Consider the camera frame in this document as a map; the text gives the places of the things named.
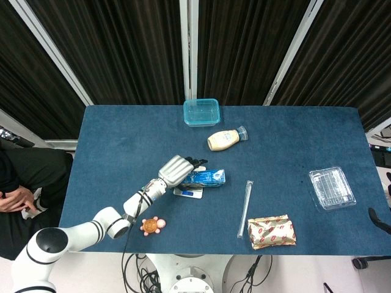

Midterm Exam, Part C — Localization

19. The robot left five-finger hand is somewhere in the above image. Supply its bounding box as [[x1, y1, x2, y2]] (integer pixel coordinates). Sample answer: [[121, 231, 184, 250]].
[[157, 154, 210, 187]]

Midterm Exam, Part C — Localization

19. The robot right five-finger hand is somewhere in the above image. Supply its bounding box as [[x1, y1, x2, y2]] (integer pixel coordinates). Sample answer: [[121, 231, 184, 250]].
[[368, 207, 391, 235]]

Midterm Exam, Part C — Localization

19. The silver kitchen scale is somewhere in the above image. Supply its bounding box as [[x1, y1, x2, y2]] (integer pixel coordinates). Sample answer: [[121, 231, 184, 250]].
[[173, 186, 204, 200]]

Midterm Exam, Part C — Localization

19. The blue carton box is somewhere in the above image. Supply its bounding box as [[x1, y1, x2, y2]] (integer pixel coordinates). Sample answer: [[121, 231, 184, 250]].
[[178, 168, 227, 189]]

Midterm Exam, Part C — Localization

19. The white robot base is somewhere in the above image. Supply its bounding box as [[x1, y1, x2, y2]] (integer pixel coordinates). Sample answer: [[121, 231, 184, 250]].
[[143, 253, 242, 293]]

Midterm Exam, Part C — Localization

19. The black caster wheel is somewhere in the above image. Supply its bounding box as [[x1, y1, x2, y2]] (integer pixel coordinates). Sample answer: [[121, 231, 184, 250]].
[[351, 256, 391, 270]]

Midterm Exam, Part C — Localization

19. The cream squeeze bottle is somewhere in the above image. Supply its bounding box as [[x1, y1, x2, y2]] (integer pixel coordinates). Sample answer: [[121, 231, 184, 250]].
[[207, 125, 249, 152]]

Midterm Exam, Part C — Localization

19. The clear plastic clamshell tray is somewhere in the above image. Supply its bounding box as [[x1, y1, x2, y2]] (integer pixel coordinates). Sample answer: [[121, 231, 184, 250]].
[[308, 166, 357, 212]]

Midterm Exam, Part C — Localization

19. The blue clear plastic container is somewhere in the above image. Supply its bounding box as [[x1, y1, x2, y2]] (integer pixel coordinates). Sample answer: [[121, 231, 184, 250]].
[[183, 98, 222, 128]]

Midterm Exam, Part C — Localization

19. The orange pink turtle toy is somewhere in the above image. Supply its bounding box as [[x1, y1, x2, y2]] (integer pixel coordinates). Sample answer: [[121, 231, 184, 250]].
[[140, 215, 167, 237]]

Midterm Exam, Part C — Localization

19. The wrapped clear straw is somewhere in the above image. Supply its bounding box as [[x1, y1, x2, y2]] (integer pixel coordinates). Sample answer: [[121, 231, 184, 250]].
[[236, 180, 255, 239]]

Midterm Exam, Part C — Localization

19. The blue table cloth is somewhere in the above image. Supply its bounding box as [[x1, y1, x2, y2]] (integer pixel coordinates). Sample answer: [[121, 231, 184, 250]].
[[54, 105, 386, 256]]

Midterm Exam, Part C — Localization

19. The dark pleated curtain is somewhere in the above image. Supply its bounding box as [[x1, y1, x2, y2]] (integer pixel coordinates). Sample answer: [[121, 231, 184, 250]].
[[0, 0, 89, 140], [270, 0, 391, 132], [197, 0, 317, 106], [26, 0, 187, 106]]

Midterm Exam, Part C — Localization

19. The seated person in black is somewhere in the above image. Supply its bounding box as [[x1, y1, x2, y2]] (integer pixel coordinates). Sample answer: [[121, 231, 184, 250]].
[[0, 139, 74, 260]]

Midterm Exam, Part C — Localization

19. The white frame rail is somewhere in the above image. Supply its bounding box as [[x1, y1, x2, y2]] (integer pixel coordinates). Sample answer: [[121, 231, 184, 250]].
[[0, 109, 78, 152], [365, 117, 391, 135]]

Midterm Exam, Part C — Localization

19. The black cable bundle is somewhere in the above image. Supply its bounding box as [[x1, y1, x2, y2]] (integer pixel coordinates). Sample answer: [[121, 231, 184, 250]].
[[121, 252, 161, 293]]

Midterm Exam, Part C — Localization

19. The white frame post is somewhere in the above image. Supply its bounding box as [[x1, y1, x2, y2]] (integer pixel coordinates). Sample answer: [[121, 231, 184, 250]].
[[8, 0, 93, 107], [179, 0, 199, 100], [263, 0, 324, 107]]

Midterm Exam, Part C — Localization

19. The black cable with plug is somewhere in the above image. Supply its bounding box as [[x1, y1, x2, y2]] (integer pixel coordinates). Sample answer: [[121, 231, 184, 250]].
[[228, 255, 273, 293]]

